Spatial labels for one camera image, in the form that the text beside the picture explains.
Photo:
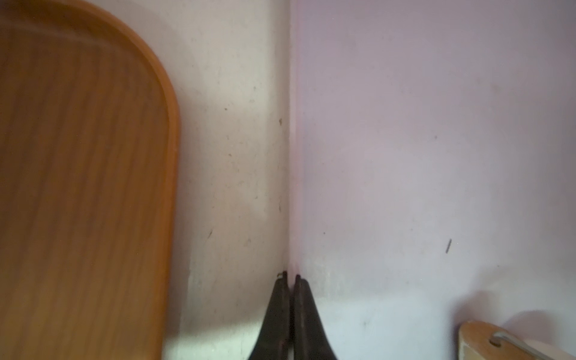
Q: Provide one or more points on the lilac plastic cutting mat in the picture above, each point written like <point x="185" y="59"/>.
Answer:
<point x="433" y="171"/>

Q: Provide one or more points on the brown wooden tray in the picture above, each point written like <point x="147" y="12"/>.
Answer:
<point x="89" y="144"/>

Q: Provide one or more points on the wooden dough roller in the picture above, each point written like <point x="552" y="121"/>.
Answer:
<point x="486" y="341"/>

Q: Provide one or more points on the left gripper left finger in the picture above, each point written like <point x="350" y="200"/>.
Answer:
<point x="274" y="337"/>

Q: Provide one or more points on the white dough piece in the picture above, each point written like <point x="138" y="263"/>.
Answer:
<point x="551" y="351"/>

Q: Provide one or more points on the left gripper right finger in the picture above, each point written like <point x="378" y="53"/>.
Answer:
<point x="309" y="338"/>

